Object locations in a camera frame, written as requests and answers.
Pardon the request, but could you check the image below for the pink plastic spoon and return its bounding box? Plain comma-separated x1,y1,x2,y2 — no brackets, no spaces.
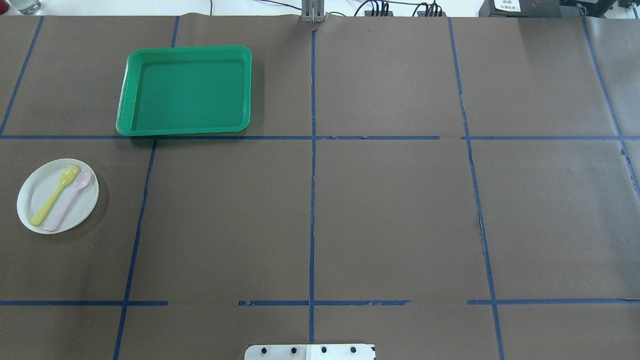
45,168,99,234

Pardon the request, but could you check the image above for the yellow plastic spoon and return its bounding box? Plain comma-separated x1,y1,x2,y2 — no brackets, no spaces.
30,165,80,226

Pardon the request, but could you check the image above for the white round plate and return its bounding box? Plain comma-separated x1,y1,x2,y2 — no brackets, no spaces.
16,158,100,235

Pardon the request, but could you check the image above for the green plastic tray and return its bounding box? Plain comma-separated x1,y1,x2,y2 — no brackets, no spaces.
115,45,253,137

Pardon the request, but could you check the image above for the black device box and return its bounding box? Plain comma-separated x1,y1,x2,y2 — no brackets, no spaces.
478,0,581,19

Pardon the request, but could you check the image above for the glass jar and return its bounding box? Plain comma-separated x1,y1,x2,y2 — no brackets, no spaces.
8,0,42,15

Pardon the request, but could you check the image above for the grey aluminium post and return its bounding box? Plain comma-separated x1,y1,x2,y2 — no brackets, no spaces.
301,0,327,23

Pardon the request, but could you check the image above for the metal base plate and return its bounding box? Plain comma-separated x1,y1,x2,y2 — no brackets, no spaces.
244,343,377,360

